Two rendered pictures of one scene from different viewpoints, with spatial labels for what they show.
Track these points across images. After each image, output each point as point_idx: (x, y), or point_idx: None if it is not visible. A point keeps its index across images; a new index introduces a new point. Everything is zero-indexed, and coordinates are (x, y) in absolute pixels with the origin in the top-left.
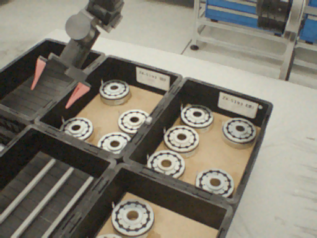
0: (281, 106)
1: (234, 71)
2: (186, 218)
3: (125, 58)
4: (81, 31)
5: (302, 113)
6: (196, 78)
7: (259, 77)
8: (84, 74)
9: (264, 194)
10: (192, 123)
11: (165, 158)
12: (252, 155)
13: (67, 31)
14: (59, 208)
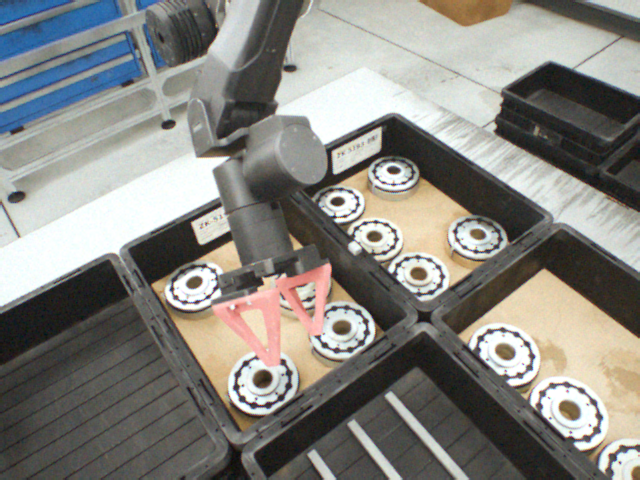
0: (325, 133)
1: None
2: (511, 295)
3: (55, 262)
4: (315, 157)
5: (351, 120)
6: (197, 191)
7: None
8: (312, 246)
9: None
10: (352, 214)
11: (408, 271)
12: (478, 169)
13: (298, 177)
14: (433, 475)
